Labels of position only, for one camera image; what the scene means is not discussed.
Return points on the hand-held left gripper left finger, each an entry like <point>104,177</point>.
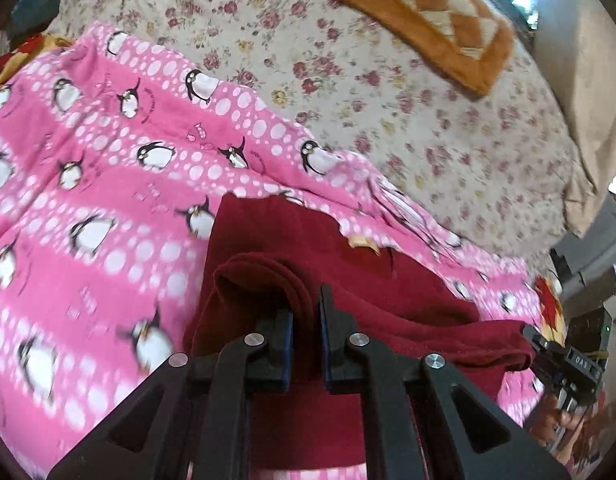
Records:
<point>287,355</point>

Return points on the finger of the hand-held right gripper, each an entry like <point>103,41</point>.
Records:
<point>535,340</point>

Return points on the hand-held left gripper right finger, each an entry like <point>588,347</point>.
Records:
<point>327,355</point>

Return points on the maroon fleece garment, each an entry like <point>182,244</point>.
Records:
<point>418,310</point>

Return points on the person's right hand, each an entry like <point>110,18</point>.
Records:
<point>563,422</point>

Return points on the floral bedsheet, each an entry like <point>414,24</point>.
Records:
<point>388,110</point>

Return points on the beige cloth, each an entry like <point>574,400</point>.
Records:
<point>583,85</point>

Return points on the pink penguin print blanket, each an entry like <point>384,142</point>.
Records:
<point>87,185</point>

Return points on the orange checkered plush mat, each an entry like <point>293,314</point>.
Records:
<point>428,15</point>

